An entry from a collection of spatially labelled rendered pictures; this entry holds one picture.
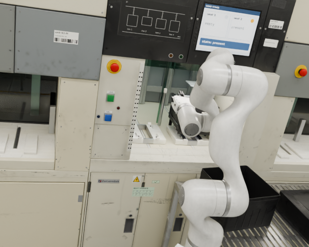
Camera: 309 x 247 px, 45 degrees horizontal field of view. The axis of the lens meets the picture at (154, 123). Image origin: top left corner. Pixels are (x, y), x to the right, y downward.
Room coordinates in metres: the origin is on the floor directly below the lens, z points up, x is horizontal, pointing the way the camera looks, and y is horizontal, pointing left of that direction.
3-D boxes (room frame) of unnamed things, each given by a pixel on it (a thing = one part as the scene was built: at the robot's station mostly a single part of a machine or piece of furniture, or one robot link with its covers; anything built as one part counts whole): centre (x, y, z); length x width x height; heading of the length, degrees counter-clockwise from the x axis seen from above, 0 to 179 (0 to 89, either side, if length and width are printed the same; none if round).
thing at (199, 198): (1.06, -0.21, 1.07); 0.19 x 0.12 x 0.24; 103
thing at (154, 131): (2.01, 0.05, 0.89); 0.22 x 0.21 x 0.04; 18
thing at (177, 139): (2.09, -0.21, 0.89); 0.22 x 0.21 x 0.04; 18
